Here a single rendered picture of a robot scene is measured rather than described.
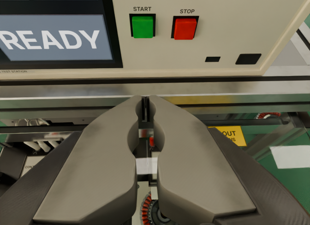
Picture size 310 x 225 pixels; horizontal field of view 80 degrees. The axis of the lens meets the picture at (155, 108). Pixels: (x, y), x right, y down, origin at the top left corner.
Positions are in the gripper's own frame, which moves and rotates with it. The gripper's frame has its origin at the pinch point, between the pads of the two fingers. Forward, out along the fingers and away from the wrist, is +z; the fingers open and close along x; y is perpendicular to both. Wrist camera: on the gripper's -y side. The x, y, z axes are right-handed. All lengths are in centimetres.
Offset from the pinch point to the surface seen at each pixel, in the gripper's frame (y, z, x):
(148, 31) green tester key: -2.8, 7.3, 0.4
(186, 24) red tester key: -3.4, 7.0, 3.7
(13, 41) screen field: -1.7, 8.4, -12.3
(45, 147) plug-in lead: 21.0, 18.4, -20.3
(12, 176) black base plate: 35, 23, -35
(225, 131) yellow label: 9.6, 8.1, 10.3
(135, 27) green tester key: -3.1, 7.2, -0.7
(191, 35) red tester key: -2.4, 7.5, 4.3
